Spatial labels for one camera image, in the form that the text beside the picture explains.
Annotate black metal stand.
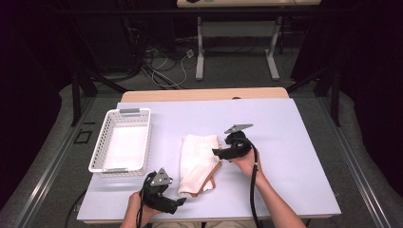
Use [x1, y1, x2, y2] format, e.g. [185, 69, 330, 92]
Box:
[70, 63, 129, 127]
[286, 65, 342, 127]

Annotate dark curtain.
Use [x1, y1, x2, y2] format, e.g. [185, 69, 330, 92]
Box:
[317, 0, 403, 198]
[0, 0, 75, 210]

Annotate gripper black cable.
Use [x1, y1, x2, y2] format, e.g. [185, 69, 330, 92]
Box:
[240, 136, 263, 228]
[135, 170, 159, 228]

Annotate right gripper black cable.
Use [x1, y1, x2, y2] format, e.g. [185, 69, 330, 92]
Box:
[240, 136, 263, 228]

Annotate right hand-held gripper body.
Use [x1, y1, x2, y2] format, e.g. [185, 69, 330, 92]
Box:
[223, 123, 255, 160]

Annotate black floor socket frame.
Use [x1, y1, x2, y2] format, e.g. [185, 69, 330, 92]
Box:
[73, 128, 93, 145]

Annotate person's left hand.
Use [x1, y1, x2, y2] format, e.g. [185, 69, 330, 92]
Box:
[124, 191, 166, 223]

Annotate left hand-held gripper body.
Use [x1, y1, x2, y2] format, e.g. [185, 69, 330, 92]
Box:
[140, 167, 179, 214]

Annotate metal floor rail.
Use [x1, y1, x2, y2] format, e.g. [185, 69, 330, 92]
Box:
[13, 96, 96, 228]
[317, 96, 392, 228]

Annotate light wooden table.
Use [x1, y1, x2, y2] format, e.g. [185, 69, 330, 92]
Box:
[83, 86, 335, 224]

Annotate tangle of floor cables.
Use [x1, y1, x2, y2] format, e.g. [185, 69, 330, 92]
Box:
[120, 15, 198, 90]

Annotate white table mat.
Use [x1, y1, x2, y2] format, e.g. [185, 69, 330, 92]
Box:
[76, 98, 342, 221]

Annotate white plastic basket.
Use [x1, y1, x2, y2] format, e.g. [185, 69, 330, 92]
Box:
[87, 107, 152, 178]

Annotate cream baby bodysuit brown trim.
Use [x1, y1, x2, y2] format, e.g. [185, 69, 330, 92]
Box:
[177, 134, 222, 199]

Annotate black floor cable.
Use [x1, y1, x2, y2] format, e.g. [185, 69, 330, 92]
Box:
[64, 189, 88, 228]

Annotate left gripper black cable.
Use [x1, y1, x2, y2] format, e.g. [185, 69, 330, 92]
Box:
[135, 170, 159, 228]

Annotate white-legged background desk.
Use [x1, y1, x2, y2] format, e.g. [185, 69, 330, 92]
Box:
[176, 0, 322, 82]

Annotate person's right hand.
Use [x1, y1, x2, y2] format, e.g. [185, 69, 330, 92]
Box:
[229, 147, 264, 183]

